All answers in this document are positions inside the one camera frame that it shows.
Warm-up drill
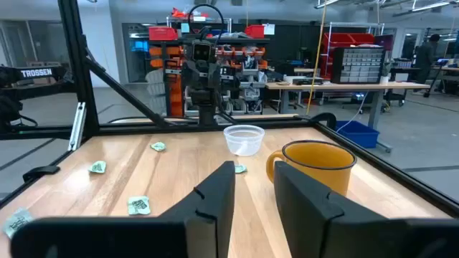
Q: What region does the small potted plant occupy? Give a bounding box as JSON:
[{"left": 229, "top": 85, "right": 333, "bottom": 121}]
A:
[{"left": 379, "top": 61, "right": 394, "bottom": 85}]

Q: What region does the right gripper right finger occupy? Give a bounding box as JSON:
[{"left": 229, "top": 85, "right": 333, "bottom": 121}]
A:
[{"left": 273, "top": 161, "right": 459, "bottom": 258}]

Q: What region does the red plastic storage bin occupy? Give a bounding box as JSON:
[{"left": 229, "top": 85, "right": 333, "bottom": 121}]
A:
[
  {"left": 148, "top": 26, "right": 179, "bottom": 42},
  {"left": 245, "top": 24, "right": 266, "bottom": 39}
]

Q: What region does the white cable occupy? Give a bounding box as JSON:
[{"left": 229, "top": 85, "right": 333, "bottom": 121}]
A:
[{"left": 335, "top": 91, "right": 370, "bottom": 134}]

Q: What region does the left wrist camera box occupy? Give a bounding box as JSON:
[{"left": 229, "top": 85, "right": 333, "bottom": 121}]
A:
[{"left": 191, "top": 39, "right": 217, "bottom": 64}]

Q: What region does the yellow hanging cable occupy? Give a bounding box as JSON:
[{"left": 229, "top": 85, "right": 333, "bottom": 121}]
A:
[{"left": 305, "top": 0, "right": 328, "bottom": 115}]

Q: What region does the ceiling light strip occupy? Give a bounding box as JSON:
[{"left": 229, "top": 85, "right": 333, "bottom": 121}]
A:
[
  {"left": 313, "top": 0, "right": 340, "bottom": 10},
  {"left": 392, "top": 0, "right": 453, "bottom": 18}
]

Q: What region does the black curved frame handle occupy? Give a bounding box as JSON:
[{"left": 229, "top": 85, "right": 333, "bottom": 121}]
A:
[{"left": 310, "top": 112, "right": 338, "bottom": 130}]

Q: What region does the yellow ceramic mug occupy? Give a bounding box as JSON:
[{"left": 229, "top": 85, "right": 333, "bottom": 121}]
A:
[{"left": 265, "top": 139, "right": 358, "bottom": 197}]

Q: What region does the black tripod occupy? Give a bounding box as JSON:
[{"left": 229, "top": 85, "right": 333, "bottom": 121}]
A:
[{"left": 422, "top": 60, "right": 449, "bottom": 98}]

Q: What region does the blue plastic floor bin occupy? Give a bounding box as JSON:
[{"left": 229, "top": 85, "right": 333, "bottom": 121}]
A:
[{"left": 335, "top": 120, "right": 380, "bottom": 149}]

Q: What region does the flat black device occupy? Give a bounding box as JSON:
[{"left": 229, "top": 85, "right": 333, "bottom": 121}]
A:
[{"left": 292, "top": 76, "right": 325, "bottom": 86}]

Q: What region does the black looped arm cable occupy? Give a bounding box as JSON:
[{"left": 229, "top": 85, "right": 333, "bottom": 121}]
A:
[{"left": 186, "top": 3, "right": 226, "bottom": 47}]

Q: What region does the wooden-top desk with grey legs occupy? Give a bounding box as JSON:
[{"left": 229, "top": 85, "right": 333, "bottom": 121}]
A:
[{"left": 265, "top": 81, "right": 431, "bottom": 153}]

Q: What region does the person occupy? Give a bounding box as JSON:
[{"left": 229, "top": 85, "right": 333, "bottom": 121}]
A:
[{"left": 414, "top": 33, "right": 442, "bottom": 95}]

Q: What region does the clear plastic bowl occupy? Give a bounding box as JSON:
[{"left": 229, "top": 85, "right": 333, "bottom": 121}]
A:
[{"left": 222, "top": 124, "right": 266, "bottom": 157}]

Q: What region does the silver metal bracket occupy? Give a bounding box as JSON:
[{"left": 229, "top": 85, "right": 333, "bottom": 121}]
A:
[{"left": 67, "top": 102, "right": 87, "bottom": 151}]

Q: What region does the metal shelf rack with bins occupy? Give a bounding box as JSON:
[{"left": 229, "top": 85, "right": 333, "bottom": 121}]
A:
[{"left": 146, "top": 16, "right": 272, "bottom": 118}]

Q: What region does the black table clamp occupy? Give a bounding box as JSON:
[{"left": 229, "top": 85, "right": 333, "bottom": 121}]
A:
[{"left": 22, "top": 164, "right": 61, "bottom": 183}]

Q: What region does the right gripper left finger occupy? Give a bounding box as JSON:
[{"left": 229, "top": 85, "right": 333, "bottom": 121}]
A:
[{"left": 9, "top": 160, "right": 237, "bottom": 258}]

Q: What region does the red shelving unit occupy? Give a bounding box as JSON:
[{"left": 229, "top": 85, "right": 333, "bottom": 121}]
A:
[{"left": 320, "top": 32, "right": 376, "bottom": 78}]

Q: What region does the black aluminium table frame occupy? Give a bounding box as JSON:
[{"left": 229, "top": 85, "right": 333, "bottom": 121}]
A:
[{"left": 0, "top": 0, "right": 459, "bottom": 219}]

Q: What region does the black small-parts drawer cabinet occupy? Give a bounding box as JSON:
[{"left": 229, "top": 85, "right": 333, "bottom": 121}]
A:
[{"left": 330, "top": 46, "right": 387, "bottom": 85}]

